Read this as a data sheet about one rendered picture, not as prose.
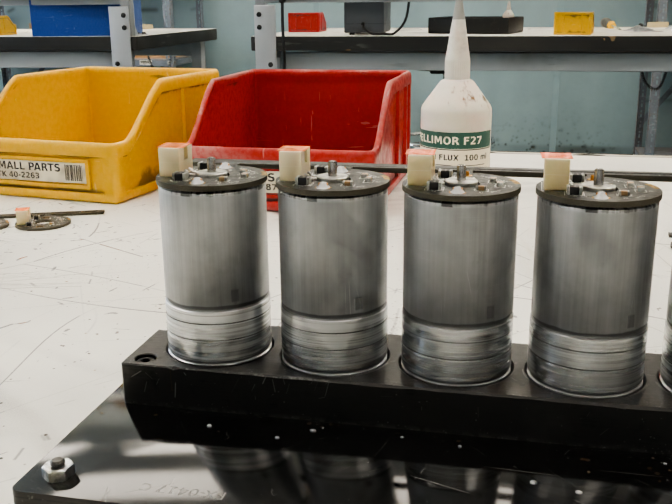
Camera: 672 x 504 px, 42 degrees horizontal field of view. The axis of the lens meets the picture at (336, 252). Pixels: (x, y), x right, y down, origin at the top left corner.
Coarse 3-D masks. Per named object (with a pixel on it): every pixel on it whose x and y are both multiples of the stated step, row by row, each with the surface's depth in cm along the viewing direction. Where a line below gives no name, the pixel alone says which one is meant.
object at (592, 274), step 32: (544, 224) 18; (576, 224) 17; (608, 224) 17; (640, 224) 17; (544, 256) 18; (576, 256) 17; (608, 256) 17; (640, 256) 17; (544, 288) 18; (576, 288) 17; (608, 288) 17; (640, 288) 18; (544, 320) 18; (576, 320) 18; (608, 320) 17; (640, 320) 18; (544, 352) 18; (576, 352) 18; (608, 352) 18; (640, 352) 18; (544, 384) 18; (576, 384) 18; (608, 384) 18; (640, 384) 18
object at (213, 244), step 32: (160, 192) 19; (192, 192) 19; (224, 192) 19; (256, 192) 19; (192, 224) 19; (224, 224) 19; (256, 224) 19; (192, 256) 19; (224, 256) 19; (256, 256) 20; (192, 288) 19; (224, 288) 19; (256, 288) 20; (192, 320) 19; (224, 320) 19; (256, 320) 20; (192, 352) 20; (224, 352) 20; (256, 352) 20
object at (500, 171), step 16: (192, 160) 21; (224, 160) 21; (240, 160) 21; (256, 160) 21; (272, 160) 21; (512, 176) 20; (528, 176) 20; (608, 176) 19; (624, 176) 19; (640, 176) 19; (656, 176) 19
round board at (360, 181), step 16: (304, 176) 19; (352, 176) 19; (368, 176) 19; (384, 176) 19; (288, 192) 18; (304, 192) 18; (320, 192) 18; (336, 192) 18; (352, 192) 18; (368, 192) 18
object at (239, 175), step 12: (204, 168) 20; (216, 168) 20; (240, 168) 20; (252, 168) 20; (156, 180) 19; (168, 180) 19; (180, 180) 19; (192, 180) 19; (204, 180) 19; (216, 180) 19; (228, 180) 19; (240, 180) 19; (252, 180) 19; (264, 180) 19
